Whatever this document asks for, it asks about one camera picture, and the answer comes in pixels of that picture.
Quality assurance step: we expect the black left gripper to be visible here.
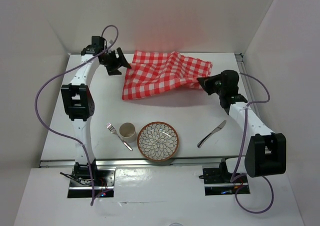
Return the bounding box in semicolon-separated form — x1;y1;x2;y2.
100;48;131;76

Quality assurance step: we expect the red white checkered cloth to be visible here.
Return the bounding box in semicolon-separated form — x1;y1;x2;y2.
122;51;213;100

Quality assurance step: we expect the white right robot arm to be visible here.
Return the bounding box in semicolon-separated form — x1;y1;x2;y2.
197;70;287;182

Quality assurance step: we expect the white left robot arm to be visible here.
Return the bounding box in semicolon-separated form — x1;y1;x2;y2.
61;36;131;185

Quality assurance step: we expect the silver table knife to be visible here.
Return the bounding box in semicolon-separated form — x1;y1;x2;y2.
197;120;227;148

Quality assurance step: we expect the silver fork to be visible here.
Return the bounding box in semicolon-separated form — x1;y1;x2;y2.
106;123;133;151

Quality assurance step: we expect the beige cup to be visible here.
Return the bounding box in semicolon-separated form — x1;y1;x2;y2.
119;122;137;143

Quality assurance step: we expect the floral patterned ceramic bowl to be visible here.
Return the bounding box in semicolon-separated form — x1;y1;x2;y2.
137;121;180;162

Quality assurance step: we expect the aluminium frame rail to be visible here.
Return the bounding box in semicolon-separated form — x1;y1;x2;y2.
40;53;244;167

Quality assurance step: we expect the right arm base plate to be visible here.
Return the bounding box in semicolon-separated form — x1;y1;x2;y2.
199;168;251;196

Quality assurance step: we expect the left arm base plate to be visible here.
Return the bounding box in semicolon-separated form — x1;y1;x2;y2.
60;169;116;198

